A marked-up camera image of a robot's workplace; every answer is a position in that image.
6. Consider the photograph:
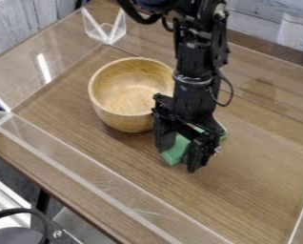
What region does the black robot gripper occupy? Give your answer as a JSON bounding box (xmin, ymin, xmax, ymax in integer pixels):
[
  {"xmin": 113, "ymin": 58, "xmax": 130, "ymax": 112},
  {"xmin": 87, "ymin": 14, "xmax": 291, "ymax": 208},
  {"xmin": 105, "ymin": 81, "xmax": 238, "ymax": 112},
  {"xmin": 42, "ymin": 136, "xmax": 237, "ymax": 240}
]
[{"xmin": 151, "ymin": 93, "xmax": 225, "ymax": 173}]

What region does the clear acrylic enclosure wall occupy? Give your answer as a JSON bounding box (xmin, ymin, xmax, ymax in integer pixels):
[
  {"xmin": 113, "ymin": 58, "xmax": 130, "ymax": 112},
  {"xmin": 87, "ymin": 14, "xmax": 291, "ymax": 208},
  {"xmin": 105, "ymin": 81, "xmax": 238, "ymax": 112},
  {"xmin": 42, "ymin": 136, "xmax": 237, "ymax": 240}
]
[{"xmin": 0, "ymin": 13, "xmax": 303, "ymax": 244}]

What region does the black table leg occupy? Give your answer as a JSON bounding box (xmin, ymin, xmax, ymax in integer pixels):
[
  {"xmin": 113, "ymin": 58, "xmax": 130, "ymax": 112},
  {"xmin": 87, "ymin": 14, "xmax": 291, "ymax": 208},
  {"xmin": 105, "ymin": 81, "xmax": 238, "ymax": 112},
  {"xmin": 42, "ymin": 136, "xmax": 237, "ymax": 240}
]
[{"xmin": 36, "ymin": 190, "xmax": 51, "ymax": 214}]

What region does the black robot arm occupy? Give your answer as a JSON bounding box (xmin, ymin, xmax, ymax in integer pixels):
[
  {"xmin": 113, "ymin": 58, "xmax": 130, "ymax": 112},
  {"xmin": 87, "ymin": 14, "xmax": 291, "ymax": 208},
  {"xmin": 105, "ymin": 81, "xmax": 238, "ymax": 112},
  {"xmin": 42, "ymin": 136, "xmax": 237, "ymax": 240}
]
[{"xmin": 117, "ymin": 0, "xmax": 231, "ymax": 172}]

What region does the black cable loop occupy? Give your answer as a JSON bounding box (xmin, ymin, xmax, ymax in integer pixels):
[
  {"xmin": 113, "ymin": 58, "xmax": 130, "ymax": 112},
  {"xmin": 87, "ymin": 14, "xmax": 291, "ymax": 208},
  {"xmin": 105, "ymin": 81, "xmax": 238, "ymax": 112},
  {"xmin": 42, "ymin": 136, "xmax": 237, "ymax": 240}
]
[{"xmin": 0, "ymin": 208, "xmax": 50, "ymax": 244}]

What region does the green rectangular block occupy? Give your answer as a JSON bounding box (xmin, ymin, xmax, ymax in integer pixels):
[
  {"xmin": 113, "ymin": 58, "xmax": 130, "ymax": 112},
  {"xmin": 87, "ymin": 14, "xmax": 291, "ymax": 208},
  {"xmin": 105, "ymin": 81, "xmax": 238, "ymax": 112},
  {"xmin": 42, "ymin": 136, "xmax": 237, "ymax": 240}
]
[{"xmin": 161, "ymin": 123, "xmax": 229, "ymax": 166}]

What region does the grey metal bracket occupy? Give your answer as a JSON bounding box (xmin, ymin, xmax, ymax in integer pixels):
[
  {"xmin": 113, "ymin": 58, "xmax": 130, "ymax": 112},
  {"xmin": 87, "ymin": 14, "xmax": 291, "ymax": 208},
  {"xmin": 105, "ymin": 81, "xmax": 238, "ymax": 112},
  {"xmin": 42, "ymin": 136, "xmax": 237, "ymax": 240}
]
[{"xmin": 31, "ymin": 210, "xmax": 83, "ymax": 244}]

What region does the white cylindrical container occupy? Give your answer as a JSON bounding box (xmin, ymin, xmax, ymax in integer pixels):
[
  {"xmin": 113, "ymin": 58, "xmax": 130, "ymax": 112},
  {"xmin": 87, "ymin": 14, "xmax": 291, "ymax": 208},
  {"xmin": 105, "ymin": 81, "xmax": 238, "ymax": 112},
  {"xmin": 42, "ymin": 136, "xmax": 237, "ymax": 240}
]
[{"xmin": 277, "ymin": 12, "xmax": 303, "ymax": 51}]

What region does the brown wooden bowl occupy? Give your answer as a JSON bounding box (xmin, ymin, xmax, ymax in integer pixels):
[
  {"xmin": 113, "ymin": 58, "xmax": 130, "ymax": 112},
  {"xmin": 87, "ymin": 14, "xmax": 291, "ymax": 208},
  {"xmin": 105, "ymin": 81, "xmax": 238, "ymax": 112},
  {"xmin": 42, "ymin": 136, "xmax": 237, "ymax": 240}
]
[{"xmin": 89, "ymin": 57, "xmax": 174, "ymax": 132}]

